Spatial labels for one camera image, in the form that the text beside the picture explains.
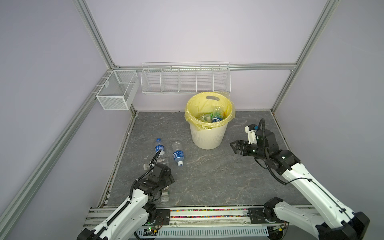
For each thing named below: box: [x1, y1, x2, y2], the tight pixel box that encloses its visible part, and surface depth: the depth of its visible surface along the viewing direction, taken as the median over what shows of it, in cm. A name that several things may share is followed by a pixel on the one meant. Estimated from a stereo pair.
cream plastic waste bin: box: [189, 122, 229, 150], surface depth 92 cm
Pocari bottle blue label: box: [172, 141, 185, 167], surface depth 93 cm
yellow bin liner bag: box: [184, 91, 236, 130], surface depth 91 cm
